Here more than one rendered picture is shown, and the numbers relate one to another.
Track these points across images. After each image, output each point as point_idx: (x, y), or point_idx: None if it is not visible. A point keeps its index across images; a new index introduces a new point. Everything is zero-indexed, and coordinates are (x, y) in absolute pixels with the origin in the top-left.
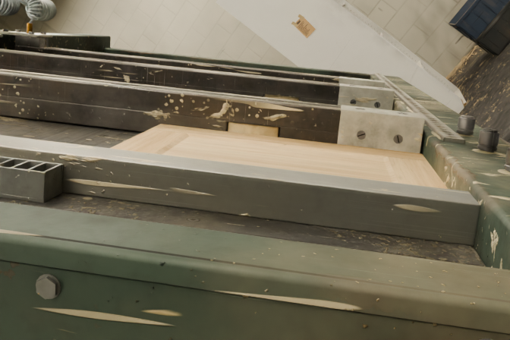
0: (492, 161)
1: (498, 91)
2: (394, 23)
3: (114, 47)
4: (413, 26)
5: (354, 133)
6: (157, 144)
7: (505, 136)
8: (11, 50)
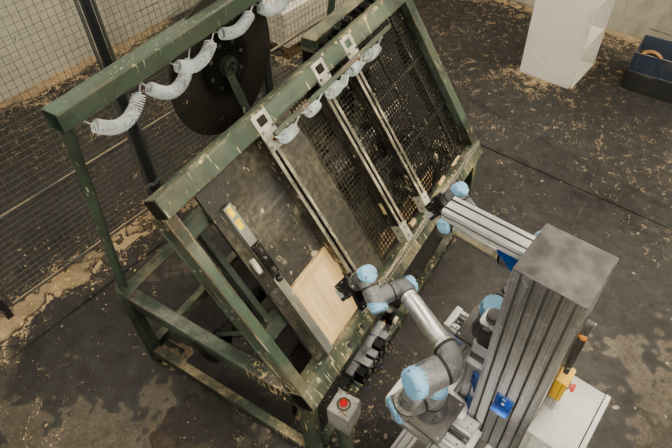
0: (353, 334)
1: (575, 119)
2: None
3: None
4: None
5: None
6: (311, 275)
7: (524, 157)
8: (334, 102)
